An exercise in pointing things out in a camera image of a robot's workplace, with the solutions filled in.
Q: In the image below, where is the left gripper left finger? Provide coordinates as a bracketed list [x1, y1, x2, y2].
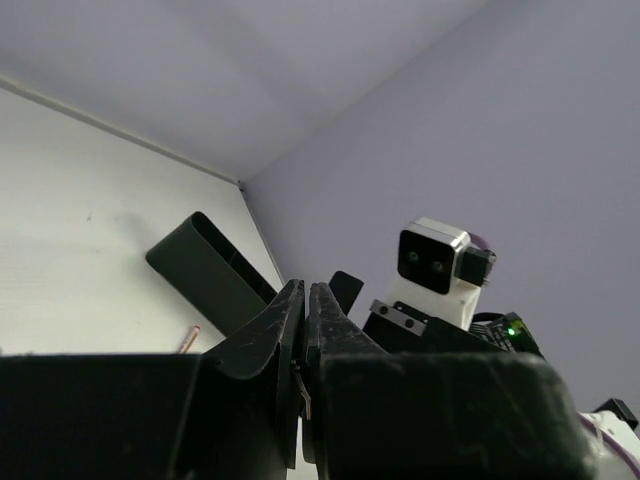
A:
[1, 280, 305, 479]

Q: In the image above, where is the black oblong container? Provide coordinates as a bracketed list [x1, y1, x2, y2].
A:
[145, 211, 278, 337]

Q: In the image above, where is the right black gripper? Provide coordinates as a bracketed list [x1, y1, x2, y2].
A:
[342, 277, 543, 357]

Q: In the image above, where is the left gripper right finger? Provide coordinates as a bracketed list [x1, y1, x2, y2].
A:
[303, 283, 597, 479]

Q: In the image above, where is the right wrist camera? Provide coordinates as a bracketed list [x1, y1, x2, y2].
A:
[383, 217, 496, 331]

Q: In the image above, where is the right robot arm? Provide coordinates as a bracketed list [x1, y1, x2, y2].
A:
[364, 277, 639, 479]

